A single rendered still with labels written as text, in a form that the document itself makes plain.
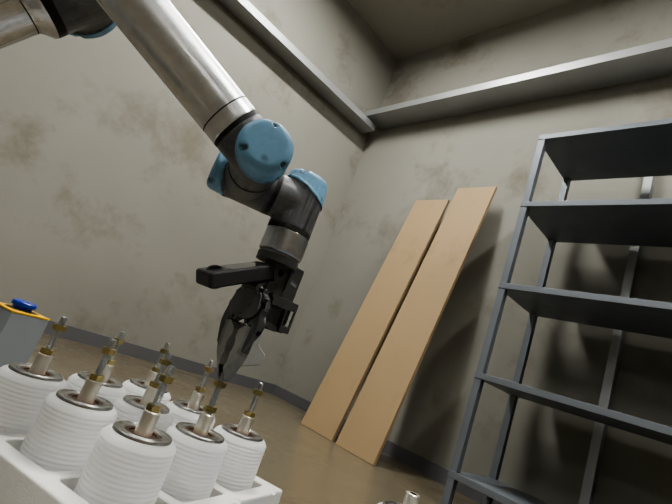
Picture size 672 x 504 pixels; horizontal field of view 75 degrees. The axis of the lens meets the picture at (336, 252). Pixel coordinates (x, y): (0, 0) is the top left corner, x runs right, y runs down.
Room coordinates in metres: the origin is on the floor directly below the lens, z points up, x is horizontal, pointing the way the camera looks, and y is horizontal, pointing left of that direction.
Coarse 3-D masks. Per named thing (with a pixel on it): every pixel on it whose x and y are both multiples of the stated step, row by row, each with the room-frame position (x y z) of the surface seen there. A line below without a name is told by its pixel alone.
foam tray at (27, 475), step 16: (0, 448) 0.62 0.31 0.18; (16, 448) 0.67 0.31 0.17; (0, 464) 0.60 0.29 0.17; (16, 464) 0.59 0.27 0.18; (32, 464) 0.61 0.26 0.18; (0, 480) 0.60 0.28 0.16; (16, 480) 0.58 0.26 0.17; (32, 480) 0.57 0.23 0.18; (48, 480) 0.58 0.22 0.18; (64, 480) 0.61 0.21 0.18; (256, 480) 0.86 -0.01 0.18; (0, 496) 0.59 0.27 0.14; (16, 496) 0.58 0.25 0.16; (32, 496) 0.57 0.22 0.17; (48, 496) 0.56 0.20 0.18; (64, 496) 0.56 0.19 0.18; (160, 496) 0.65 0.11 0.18; (224, 496) 0.73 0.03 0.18; (240, 496) 0.76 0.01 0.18; (256, 496) 0.78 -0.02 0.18; (272, 496) 0.83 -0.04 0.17
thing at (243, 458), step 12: (228, 444) 0.78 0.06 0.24; (240, 444) 0.78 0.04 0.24; (252, 444) 0.79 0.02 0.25; (264, 444) 0.82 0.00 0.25; (228, 456) 0.78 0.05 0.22; (240, 456) 0.78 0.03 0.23; (252, 456) 0.79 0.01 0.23; (228, 468) 0.78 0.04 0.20; (240, 468) 0.79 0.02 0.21; (252, 468) 0.80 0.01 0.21; (216, 480) 0.78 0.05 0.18; (228, 480) 0.78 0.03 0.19; (240, 480) 0.79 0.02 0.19; (252, 480) 0.81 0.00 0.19
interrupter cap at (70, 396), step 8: (56, 392) 0.65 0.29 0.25; (64, 392) 0.67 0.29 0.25; (72, 392) 0.68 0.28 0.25; (64, 400) 0.64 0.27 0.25; (72, 400) 0.64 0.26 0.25; (96, 400) 0.69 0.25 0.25; (104, 400) 0.70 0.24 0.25; (88, 408) 0.64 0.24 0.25; (96, 408) 0.65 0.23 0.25; (104, 408) 0.66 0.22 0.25; (112, 408) 0.68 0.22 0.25
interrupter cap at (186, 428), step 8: (176, 424) 0.71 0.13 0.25; (184, 424) 0.73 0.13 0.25; (192, 424) 0.75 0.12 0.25; (184, 432) 0.69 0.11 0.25; (192, 432) 0.71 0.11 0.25; (208, 432) 0.74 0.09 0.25; (216, 432) 0.75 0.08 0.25; (200, 440) 0.69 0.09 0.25; (208, 440) 0.69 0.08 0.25; (216, 440) 0.70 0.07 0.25
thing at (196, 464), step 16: (176, 432) 0.69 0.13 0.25; (176, 448) 0.68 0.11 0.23; (192, 448) 0.68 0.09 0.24; (208, 448) 0.68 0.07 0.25; (224, 448) 0.71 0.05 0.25; (176, 464) 0.68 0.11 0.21; (192, 464) 0.68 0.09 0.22; (208, 464) 0.69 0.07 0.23; (176, 480) 0.68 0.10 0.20; (192, 480) 0.68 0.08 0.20; (208, 480) 0.70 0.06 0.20; (176, 496) 0.68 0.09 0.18; (192, 496) 0.69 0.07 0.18; (208, 496) 0.71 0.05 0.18
